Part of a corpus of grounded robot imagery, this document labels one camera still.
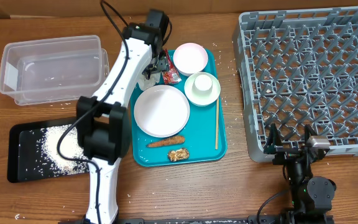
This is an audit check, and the red snack wrapper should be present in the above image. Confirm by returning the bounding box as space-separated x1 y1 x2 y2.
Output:
162 49 181 85

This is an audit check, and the teal serving tray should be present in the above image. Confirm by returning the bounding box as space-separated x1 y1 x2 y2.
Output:
128 48 228 168

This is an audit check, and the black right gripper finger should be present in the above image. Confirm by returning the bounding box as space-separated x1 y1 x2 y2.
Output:
264 123 282 154
304 124 316 147

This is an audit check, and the white cup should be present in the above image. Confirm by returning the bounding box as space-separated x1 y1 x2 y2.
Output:
194 74 213 92

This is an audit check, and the black plastic tray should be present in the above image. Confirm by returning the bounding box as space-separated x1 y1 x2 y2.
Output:
7 118 88 183

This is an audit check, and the large white plate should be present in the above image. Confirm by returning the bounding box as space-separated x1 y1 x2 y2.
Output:
133 85 190 138

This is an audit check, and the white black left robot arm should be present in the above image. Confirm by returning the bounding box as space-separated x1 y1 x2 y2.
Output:
75 22 172 223

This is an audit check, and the pink white bowl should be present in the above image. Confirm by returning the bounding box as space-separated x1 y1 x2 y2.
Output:
173 43 209 77

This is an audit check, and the wooden chopstick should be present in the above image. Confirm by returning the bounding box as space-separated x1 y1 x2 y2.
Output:
215 97 219 150

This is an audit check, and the brown fried food stick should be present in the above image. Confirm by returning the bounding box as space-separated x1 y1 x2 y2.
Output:
147 135 185 148

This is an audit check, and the white napkin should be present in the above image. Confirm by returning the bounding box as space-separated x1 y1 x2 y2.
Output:
137 72 161 91

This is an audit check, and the grey dishwasher rack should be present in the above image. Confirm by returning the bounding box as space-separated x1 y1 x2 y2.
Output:
233 6 358 162

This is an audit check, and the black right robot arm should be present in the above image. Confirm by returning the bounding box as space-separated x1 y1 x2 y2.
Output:
256 124 336 224

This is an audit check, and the clear plastic bin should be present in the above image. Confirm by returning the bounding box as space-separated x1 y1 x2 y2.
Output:
0 35 109 106

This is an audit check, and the brown nut cluster snack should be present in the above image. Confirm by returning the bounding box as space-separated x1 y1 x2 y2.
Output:
168 147 190 162

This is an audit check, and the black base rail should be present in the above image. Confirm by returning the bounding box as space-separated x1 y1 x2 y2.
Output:
58 215 335 224

